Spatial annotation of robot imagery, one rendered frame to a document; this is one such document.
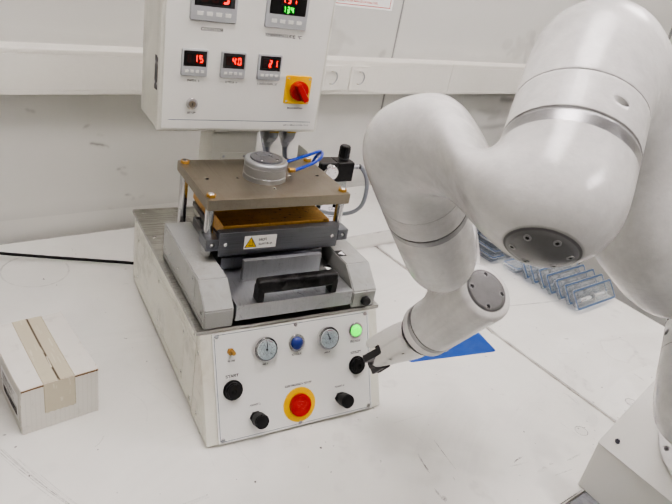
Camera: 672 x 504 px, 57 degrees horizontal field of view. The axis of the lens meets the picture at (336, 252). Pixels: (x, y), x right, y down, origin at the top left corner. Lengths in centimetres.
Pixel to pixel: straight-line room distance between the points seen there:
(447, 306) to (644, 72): 45
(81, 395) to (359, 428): 48
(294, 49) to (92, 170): 65
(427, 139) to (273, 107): 77
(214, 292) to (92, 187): 72
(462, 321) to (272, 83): 63
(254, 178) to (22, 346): 48
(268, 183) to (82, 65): 57
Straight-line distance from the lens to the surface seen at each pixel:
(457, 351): 143
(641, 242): 58
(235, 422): 108
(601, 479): 120
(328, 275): 107
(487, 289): 85
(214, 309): 102
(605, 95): 47
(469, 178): 45
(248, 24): 120
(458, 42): 221
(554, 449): 128
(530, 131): 45
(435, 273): 71
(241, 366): 106
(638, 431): 117
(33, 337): 118
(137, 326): 134
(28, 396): 108
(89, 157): 164
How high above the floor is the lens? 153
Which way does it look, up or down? 27 degrees down
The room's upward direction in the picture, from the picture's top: 11 degrees clockwise
